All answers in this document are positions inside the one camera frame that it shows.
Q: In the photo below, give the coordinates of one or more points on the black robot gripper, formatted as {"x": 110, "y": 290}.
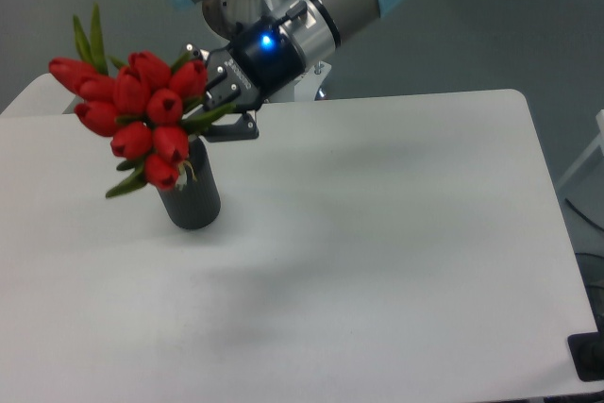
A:
{"x": 256, "y": 64}

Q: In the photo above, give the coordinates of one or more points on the red tulip bouquet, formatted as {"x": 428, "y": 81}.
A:
{"x": 149, "y": 110}

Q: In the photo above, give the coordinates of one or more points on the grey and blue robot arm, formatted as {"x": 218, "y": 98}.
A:
{"x": 328, "y": 25}

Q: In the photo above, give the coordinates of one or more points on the black ribbed cylindrical vase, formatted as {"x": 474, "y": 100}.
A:
{"x": 194, "y": 202}

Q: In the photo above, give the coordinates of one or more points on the white rounded side table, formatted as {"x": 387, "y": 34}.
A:
{"x": 43, "y": 96}

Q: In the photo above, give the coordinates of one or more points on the black device at table corner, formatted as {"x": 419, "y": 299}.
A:
{"x": 587, "y": 354}

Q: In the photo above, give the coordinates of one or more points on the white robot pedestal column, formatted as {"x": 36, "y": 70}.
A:
{"x": 235, "y": 16}

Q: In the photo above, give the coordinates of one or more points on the white pedestal base frame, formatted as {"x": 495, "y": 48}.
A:
{"x": 303, "y": 88}

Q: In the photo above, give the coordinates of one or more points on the white frame at right edge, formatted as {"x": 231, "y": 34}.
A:
{"x": 584, "y": 164}

